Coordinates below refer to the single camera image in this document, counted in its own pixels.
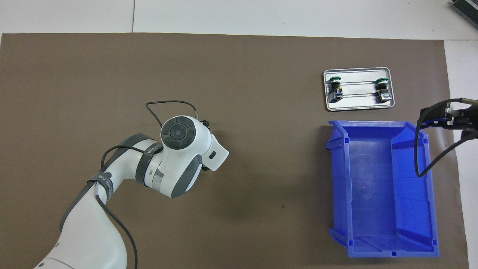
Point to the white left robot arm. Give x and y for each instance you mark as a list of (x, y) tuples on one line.
[(179, 164)]

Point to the brown table mat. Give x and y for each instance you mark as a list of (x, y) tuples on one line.
[(261, 74)]

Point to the green push button switch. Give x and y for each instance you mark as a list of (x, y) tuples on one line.
[(335, 89), (382, 89)]

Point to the grey ribbed device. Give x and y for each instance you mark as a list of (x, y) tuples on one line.
[(468, 9)]

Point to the blue plastic storage bin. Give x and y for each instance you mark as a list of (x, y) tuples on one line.
[(373, 194)]

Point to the grey metal tray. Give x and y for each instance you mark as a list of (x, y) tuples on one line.
[(358, 104)]

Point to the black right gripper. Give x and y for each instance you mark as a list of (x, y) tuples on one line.
[(465, 119)]

